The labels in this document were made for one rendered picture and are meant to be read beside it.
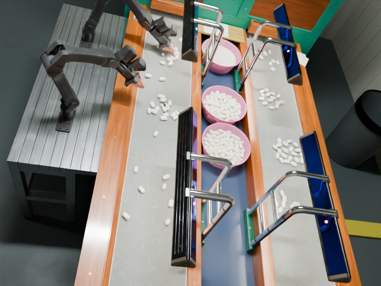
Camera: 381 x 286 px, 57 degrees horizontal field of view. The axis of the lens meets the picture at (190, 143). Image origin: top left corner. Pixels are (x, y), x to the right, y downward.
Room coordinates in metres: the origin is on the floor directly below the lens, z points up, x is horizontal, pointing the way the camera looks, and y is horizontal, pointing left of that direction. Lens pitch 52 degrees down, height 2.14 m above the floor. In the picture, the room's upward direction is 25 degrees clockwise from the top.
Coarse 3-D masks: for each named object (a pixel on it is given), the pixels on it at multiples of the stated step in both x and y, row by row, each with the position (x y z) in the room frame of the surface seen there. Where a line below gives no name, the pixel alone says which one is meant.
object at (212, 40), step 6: (198, 6) 1.67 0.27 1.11; (204, 6) 1.68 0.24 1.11; (210, 6) 1.69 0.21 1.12; (222, 12) 1.72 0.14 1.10; (192, 18) 1.54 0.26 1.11; (204, 24) 1.53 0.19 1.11; (210, 24) 1.55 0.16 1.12; (216, 24) 1.56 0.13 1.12; (216, 30) 1.71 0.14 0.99; (222, 30) 1.57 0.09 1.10; (210, 36) 1.71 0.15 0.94; (210, 42) 1.71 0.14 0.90; (216, 42) 1.57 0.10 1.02; (216, 48) 1.57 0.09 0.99; (204, 54) 1.71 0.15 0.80; (210, 54) 1.57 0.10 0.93; (204, 60) 1.71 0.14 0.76; (210, 60) 1.56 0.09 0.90; (204, 72) 1.57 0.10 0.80; (204, 78) 1.57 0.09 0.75
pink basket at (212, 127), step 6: (210, 126) 1.24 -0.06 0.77; (216, 126) 1.27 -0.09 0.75; (222, 126) 1.29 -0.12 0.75; (228, 126) 1.30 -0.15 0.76; (204, 132) 1.18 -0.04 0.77; (234, 132) 1.29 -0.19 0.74; (240, 132) 1.29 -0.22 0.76; (240, 138) 1.27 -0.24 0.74; (246, 138) 1.27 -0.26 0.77; (246, 144) 1.24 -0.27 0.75; (204, 150) 1.10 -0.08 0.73; (246, 150) 1.21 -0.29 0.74; (246, 156) 1.17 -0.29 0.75; (210, 162) 1.07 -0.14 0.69; (240, 162) 1.12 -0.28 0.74; (222, 168) 1.08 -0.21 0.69
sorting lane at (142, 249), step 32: (160, 64) 1.54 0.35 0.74; (160, 128) 1.10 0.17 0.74; (128, 160) 0.85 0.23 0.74; (160, 160) 0.93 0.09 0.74; (128, 192) 0.70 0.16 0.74; (160, 192) 0.77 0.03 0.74; (128, 224) 0.57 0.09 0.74; (160, 224) 0.63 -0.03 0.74; (128, 256) 0.45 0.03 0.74; (160, 256) 0.50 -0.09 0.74
